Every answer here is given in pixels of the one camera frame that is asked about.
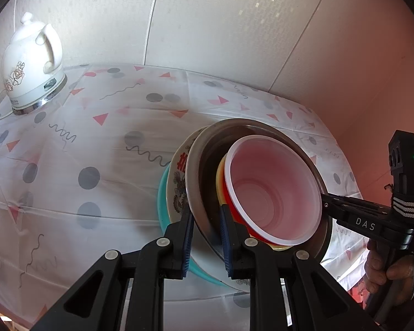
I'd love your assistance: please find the stainless steel bowl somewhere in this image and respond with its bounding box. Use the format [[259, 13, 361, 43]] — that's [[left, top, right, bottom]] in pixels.
[[185, 118, 328, 260]]

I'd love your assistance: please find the large white dragon plate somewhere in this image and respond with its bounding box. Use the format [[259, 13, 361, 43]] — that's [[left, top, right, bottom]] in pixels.
[[166, 127, 250, 293]]

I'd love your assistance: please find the yellow plastic bowl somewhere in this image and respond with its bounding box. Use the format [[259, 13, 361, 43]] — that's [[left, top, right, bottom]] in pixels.
[[215, 156, 291, 251]]

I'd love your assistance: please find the red plastic bowl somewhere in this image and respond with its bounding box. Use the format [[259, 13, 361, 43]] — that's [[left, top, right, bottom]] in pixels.
[[224, 135, 322, 247]]

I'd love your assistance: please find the person's right hand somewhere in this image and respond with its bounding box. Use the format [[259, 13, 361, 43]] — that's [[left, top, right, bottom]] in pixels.
[[363, 239, 414, 305]]

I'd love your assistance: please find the teal plastic plate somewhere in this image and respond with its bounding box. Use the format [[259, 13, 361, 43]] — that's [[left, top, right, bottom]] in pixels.
[[157, 164, 248, 291]]

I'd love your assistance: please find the patterned white tablecloth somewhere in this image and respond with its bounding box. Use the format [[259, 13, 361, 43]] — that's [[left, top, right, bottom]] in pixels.
[[0, 65, 360, 327]]

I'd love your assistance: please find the white ceramic electric kettle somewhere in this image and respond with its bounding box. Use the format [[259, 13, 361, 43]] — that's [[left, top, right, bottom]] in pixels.
[[2, 12, 67, 115]]

